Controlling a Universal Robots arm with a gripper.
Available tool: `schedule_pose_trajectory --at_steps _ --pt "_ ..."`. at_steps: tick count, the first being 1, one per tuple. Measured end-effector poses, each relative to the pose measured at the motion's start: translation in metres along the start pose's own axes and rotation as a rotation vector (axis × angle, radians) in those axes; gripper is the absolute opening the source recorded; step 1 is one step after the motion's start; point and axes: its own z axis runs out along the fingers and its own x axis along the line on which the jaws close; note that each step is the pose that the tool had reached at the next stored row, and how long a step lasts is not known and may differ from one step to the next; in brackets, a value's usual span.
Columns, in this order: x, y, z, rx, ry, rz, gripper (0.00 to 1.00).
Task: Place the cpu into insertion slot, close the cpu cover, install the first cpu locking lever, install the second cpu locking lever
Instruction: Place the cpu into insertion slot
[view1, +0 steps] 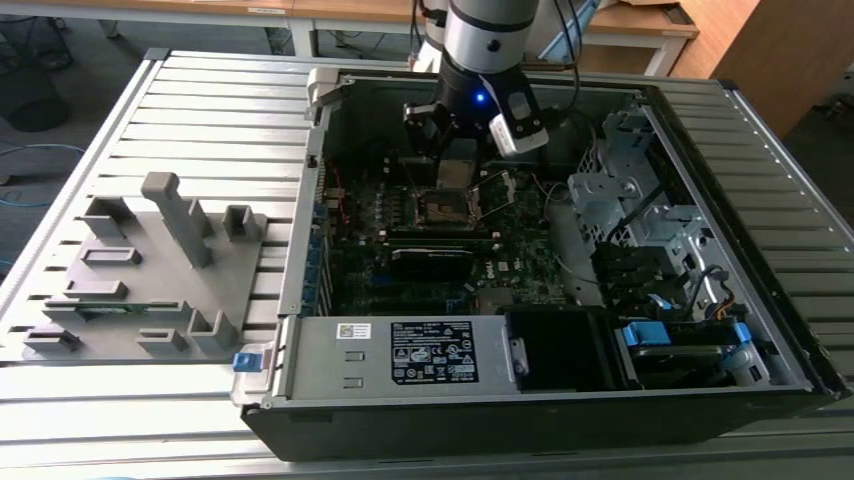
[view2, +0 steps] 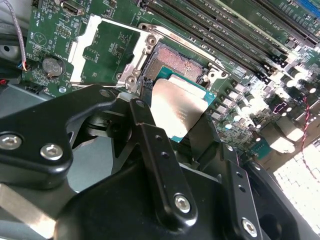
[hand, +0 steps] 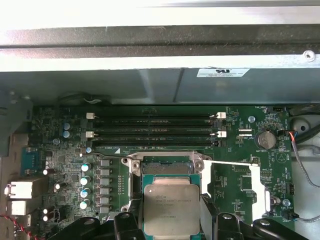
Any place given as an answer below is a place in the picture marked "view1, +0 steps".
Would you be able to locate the wooden cabinet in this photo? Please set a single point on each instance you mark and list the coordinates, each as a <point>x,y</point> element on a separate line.
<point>767,50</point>

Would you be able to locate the CPU socket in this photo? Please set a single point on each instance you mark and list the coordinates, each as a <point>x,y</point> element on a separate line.
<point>446,210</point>

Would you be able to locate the metal drive cage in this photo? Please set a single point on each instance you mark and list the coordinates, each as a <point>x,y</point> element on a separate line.
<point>601,195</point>

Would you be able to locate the grey chipset heatsink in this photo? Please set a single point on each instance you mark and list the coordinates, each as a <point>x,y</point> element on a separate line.
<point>497,297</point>

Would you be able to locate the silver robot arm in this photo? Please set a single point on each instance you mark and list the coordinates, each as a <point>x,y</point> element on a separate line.
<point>487,35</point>

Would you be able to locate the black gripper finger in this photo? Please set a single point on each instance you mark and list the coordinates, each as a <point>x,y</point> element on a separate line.
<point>415,117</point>

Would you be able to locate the black open PC case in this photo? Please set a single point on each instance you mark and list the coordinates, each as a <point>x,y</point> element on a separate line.
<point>467,430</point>

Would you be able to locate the grey power supply unit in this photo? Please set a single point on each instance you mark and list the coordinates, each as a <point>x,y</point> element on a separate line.
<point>320,370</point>

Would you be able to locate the blue case latch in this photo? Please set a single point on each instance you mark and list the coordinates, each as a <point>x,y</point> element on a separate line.
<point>247,362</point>

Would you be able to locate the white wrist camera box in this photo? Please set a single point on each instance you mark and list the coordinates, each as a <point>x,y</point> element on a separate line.
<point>517,130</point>

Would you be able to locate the green RAM stick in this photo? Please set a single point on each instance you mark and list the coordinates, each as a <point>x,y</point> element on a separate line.
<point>107,311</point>

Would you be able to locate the blue disk carrier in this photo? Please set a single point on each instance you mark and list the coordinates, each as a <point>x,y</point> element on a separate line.
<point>643,334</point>

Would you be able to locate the green motherboard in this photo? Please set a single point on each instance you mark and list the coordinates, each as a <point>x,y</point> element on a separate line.
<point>527,240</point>

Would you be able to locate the wooden desk white legs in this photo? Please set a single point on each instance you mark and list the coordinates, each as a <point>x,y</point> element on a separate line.
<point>134,5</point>
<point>634,27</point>

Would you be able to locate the silver CPU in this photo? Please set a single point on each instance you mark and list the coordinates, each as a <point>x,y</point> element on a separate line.
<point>458,176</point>

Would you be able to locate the grey parts rack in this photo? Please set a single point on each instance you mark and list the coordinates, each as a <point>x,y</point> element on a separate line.
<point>167,300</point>

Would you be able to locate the black bag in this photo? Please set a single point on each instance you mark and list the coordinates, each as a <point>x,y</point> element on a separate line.
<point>36,110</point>

